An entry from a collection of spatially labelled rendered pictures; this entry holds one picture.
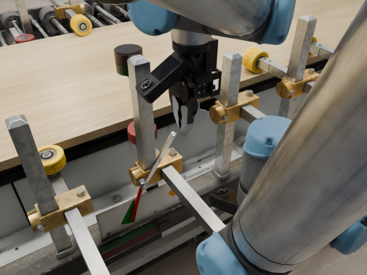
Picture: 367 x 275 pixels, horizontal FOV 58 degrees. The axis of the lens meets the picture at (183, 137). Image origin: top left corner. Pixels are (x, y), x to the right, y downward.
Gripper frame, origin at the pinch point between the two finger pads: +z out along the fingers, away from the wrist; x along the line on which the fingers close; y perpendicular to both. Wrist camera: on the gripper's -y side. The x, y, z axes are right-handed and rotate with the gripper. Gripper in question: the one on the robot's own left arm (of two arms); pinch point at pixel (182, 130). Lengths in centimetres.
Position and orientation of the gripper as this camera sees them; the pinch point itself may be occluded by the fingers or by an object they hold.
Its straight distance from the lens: 73.4
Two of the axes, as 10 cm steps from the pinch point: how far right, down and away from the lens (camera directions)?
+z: 0.0, 7.9, 6.1
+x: -5.4, -5.2, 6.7
